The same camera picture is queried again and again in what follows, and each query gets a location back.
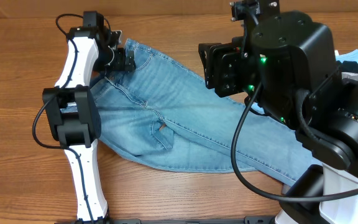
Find light blue denim jeans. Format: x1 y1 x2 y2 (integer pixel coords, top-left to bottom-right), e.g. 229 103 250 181
61 37 323 187

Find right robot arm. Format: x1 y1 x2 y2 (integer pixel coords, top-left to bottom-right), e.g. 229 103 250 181
198 1 358 223

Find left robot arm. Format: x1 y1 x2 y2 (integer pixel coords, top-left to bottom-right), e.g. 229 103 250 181
40 11 135 223

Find black garment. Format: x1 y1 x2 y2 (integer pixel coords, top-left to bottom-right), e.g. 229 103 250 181
336 60 358 75

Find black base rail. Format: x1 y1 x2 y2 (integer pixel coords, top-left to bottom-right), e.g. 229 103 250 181
54 215 279 224

